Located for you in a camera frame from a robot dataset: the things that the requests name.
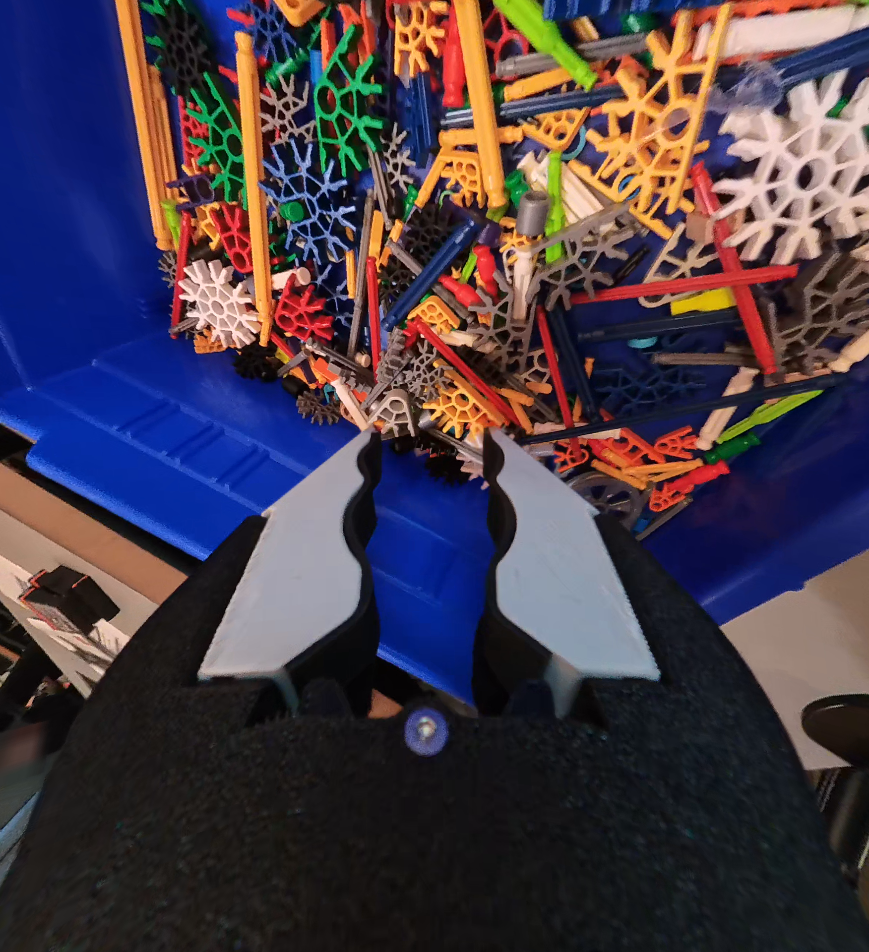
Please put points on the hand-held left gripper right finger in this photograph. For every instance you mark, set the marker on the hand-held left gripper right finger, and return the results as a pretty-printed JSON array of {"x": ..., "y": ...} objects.
[{"x": 568, "y": 587}]

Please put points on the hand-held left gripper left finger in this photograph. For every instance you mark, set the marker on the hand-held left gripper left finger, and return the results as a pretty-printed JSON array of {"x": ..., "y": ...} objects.
[{"x": 286, "y": 587}]

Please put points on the blue plastic bin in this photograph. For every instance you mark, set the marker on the blue plastic bin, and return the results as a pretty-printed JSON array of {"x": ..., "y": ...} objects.
[{"x": 70, "y": 223}]

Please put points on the pile of colourful toy pieces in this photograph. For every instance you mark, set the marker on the pile of colourful toy pieces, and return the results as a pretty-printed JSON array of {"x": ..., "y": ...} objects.
[{"x": 472, "y": 89}]

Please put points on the black boxy device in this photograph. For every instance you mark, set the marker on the black boxy device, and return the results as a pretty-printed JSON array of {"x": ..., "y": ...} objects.
[{"x": 70, "y": 599}]

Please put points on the black round stool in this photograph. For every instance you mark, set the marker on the black round stool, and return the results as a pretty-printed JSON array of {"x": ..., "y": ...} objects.
[{"x": 866, "y": 729}]

